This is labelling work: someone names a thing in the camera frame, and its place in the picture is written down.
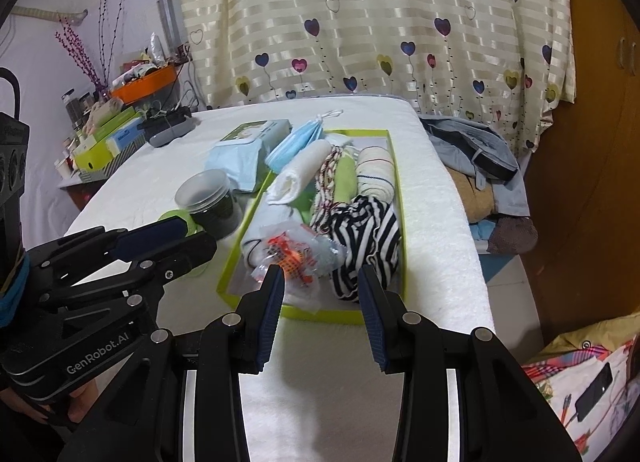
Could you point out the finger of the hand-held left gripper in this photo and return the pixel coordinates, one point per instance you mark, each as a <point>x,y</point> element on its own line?
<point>185,254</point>
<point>150,237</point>

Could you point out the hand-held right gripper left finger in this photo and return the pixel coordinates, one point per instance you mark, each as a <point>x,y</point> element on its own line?
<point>267,327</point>

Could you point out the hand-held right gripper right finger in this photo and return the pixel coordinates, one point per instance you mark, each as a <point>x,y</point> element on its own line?
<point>374,327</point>

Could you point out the yellow-green shallow box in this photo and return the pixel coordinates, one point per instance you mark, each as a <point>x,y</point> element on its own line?
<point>325,316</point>

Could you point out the black white striped sock ball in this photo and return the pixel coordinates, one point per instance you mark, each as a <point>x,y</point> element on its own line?
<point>365,269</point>
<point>370,217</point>

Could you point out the clear plastic packet red print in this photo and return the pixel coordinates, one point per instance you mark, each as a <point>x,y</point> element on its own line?
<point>290,254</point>

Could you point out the white cloth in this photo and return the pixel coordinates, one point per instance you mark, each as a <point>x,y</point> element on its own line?
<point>300,174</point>

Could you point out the green cloth red-white trim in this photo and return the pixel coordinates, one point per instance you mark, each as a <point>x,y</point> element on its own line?
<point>345,181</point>

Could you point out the blue cloth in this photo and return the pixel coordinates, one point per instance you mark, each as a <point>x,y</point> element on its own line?
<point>295,146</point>

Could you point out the beige towel thin stripes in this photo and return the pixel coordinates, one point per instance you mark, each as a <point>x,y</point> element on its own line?
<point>375,171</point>

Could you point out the person's left forearm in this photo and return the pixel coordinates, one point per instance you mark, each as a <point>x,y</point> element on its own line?
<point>25,439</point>

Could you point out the person's left hand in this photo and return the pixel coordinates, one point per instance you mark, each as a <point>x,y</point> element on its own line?
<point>80,399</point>

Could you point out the dark jar clear lid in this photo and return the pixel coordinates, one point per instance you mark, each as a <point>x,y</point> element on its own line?
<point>215,212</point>

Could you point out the blue cloth band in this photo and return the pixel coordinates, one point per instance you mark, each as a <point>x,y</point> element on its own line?
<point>12,302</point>

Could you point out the dark red side table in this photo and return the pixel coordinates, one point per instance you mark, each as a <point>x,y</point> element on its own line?
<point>80,197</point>

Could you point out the basket of boxes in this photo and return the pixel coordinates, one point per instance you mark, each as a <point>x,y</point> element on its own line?
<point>117,161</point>

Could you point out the yellow-green file box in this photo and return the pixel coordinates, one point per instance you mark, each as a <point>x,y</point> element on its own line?
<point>95,156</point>

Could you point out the blue white carton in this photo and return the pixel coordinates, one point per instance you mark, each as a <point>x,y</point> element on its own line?
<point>122,137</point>

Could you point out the grey black headset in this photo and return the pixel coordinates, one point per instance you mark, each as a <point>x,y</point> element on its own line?
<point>167,134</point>

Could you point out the light blue wet wipes pack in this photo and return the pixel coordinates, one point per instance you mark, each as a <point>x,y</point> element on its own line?
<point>240,156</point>

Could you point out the orange storage box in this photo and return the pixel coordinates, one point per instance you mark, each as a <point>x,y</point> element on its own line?
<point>145,84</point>

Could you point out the brown garment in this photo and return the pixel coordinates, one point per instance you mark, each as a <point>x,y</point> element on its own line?
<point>480,202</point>

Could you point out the brown sock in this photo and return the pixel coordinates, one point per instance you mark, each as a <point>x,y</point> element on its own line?
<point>515,234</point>

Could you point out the colourful printed quilt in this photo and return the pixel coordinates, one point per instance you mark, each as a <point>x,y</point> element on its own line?
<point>565,357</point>

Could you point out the purple decorative branches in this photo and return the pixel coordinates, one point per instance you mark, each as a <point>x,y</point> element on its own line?
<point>82,54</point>

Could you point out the black smartphone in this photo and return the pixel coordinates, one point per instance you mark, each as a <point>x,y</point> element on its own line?
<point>595,389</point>

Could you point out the cream curtain heart print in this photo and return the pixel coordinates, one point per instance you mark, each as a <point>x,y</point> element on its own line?
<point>350,16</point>

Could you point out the wooden wardrobe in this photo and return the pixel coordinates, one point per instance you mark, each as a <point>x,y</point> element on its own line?
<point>600,141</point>

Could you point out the window frame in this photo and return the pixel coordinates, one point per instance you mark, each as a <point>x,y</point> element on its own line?
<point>167,1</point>

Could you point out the beige wall pipe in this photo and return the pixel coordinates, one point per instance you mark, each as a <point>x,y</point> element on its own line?
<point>50,15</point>

